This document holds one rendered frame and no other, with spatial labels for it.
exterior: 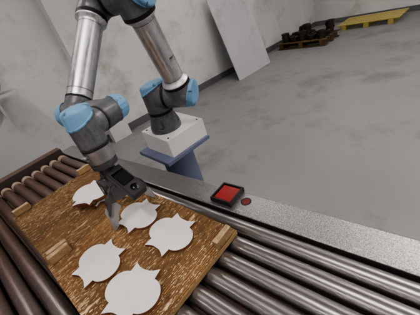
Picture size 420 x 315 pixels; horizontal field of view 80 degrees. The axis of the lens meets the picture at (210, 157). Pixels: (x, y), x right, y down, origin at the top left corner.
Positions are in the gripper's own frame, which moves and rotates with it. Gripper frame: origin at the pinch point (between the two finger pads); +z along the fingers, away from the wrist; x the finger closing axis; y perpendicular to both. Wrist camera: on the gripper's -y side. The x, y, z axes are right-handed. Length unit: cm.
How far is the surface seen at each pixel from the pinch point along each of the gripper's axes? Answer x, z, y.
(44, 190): 11, 1, 62
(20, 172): 12, -3, 95
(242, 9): -456, -27, 261
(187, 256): 2.5, 1.4, -24.1
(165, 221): -2.1, 0.0, -10.9
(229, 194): -20.2, 1.9, -19.9
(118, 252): 11.4, 0.0, -6.9
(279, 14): -633, 13, 277
